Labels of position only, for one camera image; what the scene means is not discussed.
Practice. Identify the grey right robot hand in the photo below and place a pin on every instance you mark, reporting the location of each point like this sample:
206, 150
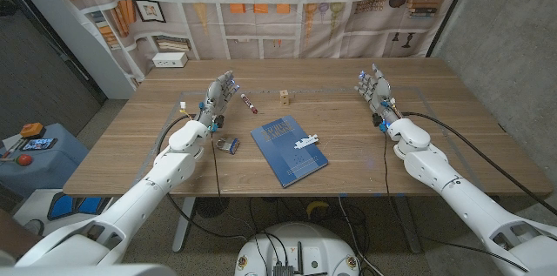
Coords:
379, 93

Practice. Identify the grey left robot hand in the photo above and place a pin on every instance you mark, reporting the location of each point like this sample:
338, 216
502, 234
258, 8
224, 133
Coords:
215, 97

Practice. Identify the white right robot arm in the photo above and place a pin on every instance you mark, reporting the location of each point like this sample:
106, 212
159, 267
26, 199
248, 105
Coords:
461, 197

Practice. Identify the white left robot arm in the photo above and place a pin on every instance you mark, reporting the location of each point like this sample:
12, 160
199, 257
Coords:
143, 197

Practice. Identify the maroon Expo marker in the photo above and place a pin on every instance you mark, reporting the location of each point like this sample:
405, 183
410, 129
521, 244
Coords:
249, 104

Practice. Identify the small wooden block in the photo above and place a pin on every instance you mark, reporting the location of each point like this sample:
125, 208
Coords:
284, 97

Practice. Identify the blue notebook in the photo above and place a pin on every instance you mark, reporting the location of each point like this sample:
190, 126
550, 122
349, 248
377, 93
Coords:
283, 154

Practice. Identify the white power outlet box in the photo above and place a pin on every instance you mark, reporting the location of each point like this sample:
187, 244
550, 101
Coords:
169, 60

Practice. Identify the printed bookshelf backdrop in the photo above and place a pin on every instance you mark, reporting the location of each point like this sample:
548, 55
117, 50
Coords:
270, 28

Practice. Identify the yellow object under table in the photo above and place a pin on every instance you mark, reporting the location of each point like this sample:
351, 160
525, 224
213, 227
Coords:
317, 206

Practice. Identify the white table leg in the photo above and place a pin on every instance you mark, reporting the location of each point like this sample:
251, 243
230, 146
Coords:
183, 224

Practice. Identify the grey table leg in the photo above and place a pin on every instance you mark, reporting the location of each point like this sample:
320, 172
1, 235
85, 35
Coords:
409, 228

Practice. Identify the white robot torso base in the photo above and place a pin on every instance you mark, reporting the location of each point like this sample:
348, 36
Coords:
300, 245

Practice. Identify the smartphone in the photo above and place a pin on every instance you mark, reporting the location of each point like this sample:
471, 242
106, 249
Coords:
39, 143

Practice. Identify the white and blue floor board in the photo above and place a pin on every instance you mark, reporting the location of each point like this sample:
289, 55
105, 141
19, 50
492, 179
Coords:
65, 206

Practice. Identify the orange box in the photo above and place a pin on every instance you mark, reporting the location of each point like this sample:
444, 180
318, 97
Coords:
32, 129

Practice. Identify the red emergency stop button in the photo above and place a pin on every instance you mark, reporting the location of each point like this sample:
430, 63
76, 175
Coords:
24, 159

